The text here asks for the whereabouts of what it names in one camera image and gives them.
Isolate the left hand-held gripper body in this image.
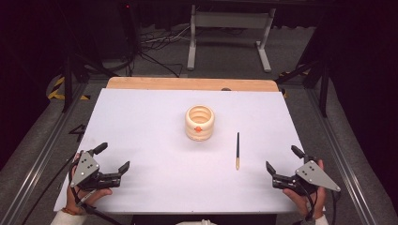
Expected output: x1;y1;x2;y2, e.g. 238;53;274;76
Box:
69;150;122;192

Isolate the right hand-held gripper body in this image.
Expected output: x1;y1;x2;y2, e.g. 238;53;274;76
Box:
271;154;342;197

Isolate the black pen with gold end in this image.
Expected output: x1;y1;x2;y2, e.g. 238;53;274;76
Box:
235;131;241;172

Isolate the cream ribbed pen holder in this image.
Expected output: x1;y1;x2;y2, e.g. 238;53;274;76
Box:
184;104;216;143

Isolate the person's right hand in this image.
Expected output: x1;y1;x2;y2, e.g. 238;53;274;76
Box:
283;158;328;220

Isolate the person's left hand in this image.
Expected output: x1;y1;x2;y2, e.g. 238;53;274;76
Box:
65;151;114;216

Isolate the white board sheet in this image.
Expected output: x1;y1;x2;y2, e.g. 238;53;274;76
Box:
53;87;314;216

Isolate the black tripod stand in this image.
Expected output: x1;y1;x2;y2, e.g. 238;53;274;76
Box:
274;54;333;119
60;43;120;114

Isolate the yellow black floor tape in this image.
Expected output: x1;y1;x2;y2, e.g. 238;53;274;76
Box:
46;76;92;101

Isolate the black box with red light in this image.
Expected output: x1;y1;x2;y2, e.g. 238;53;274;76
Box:
117;1;141;62

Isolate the grey metal stand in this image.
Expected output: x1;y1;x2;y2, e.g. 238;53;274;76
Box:
186;4;277;73

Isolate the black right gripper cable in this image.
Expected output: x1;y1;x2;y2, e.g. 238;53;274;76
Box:
297;181;342;225

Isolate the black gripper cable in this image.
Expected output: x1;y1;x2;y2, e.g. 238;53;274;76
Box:
21;151;126;225
297;181;342;225

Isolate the aluminium floor rail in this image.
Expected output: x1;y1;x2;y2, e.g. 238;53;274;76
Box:
304;87;378;225
0;82;92;225

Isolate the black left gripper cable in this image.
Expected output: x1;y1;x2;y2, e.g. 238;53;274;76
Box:
21;151;126;225

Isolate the bundle of floor cables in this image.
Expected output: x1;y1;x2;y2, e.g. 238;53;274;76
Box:
137;23;192;79

